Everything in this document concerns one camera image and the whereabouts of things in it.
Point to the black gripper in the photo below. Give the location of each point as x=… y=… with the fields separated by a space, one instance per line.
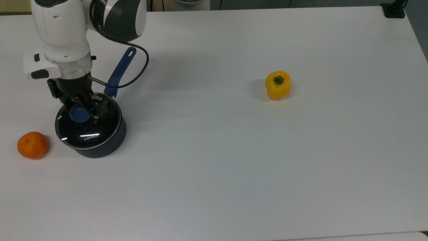
x=73 y=87

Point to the yellow bell pepper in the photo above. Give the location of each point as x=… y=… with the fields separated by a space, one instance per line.
x=278 y=88

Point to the glass lid with blue knob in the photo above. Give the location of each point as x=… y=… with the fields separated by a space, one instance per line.
x=98 y=130

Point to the white round base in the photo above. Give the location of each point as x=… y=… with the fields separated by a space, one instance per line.
x=192 y=4

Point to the orange mandarin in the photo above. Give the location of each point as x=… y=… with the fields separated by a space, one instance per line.
x=32 y=145

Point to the tan wooden desk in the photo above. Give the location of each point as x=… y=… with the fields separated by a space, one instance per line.
x=15 y=13

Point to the black clamp mount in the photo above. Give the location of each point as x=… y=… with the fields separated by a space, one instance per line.
x=394 y=11

